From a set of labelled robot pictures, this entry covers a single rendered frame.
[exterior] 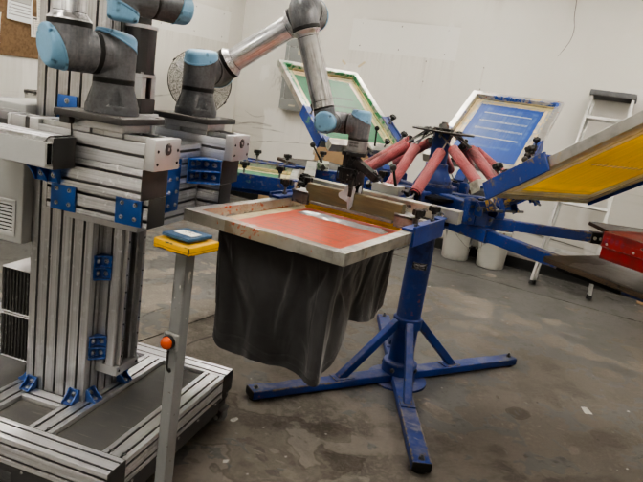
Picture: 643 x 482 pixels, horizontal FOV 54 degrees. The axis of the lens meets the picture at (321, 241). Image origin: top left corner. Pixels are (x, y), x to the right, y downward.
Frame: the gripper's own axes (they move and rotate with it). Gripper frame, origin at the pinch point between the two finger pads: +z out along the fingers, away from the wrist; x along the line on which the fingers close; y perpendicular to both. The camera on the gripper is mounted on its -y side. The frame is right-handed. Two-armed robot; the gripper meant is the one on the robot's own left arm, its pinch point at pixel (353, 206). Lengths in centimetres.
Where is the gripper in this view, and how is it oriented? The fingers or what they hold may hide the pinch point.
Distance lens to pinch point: 236.8
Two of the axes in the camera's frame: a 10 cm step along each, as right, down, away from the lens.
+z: -1.4, 9.6, 2.3
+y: -8.6, -2.3, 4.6
